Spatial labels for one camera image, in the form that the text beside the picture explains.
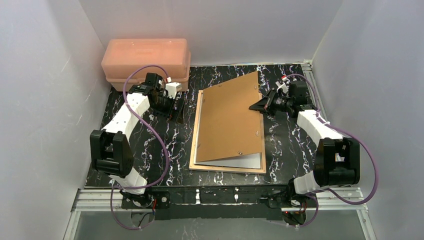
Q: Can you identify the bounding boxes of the light wooden picture frame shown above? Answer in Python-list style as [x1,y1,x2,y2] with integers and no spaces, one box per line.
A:
[189,90,266,175]

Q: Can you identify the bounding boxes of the brown cardboard backing board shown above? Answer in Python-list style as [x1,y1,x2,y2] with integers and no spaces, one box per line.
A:
[196,71,263,162]

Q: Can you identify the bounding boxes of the white-backed printed photo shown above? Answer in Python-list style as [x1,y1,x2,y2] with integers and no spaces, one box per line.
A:
[194,153,262,169]

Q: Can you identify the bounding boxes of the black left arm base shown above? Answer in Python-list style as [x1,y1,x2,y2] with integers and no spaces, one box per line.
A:
[119,188,171,210]

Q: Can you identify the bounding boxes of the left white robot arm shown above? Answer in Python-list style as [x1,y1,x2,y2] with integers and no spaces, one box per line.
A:
[89,72,184,195]

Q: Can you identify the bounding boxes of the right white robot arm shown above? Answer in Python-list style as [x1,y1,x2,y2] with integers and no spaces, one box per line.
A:
[249,80,361,195]

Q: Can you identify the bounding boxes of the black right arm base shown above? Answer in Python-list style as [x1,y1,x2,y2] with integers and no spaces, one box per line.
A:
[265,190,317,210]

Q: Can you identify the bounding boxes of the pink plastic storage box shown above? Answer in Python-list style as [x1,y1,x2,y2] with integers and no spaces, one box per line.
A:
[101,38,191,92]

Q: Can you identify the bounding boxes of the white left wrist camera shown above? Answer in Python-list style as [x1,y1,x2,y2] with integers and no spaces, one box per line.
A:
[165,82,182,99]

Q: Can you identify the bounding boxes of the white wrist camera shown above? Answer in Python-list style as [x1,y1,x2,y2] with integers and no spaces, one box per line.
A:
[165,82,182,99]
[275,75,289,96]

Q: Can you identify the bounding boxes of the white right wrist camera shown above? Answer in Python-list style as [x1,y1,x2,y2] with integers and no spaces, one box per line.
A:
[275,75,289,96]

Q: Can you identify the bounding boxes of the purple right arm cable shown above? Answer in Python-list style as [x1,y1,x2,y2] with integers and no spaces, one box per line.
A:
[280,73,380,228]

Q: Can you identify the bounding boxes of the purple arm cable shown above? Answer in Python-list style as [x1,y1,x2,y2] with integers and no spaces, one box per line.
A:
[109,64,170,231]
[280,73,380,228]

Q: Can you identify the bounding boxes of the aluminium right side rail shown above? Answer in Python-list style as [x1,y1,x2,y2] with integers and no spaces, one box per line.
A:
[300,59,348,184]

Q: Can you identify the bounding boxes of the aluminium rail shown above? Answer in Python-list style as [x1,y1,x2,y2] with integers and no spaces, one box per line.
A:
[72,187,369,213]
[300,59,348,184]

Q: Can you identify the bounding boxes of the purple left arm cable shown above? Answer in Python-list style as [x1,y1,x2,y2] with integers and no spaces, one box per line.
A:
[109,64,170,231]

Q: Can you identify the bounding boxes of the aluminium front rail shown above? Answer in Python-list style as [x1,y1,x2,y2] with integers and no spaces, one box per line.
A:
[72,187,369,213]

